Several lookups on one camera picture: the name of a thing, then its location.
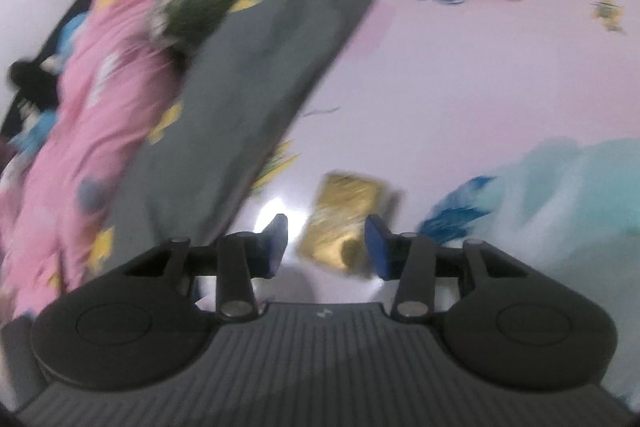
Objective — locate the white plastic bag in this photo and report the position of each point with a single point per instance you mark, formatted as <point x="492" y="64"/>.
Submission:
<point x="571" y="212"/>

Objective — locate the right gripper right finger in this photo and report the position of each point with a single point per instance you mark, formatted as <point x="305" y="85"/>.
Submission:
<point x="416" y="263"/>

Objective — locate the gold snack packet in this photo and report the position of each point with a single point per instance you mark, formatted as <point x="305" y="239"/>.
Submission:
<point x="333" y="235"/>

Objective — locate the dark grey yellow-print quilt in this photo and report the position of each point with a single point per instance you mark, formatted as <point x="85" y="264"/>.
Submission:
<point x="241" y="91"/>

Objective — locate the pink blanket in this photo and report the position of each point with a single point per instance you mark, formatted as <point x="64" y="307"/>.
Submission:
<point x="114" y="89"/>

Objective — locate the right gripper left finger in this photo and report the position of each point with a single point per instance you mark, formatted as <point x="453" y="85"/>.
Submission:
<point x="234" y="260"/>

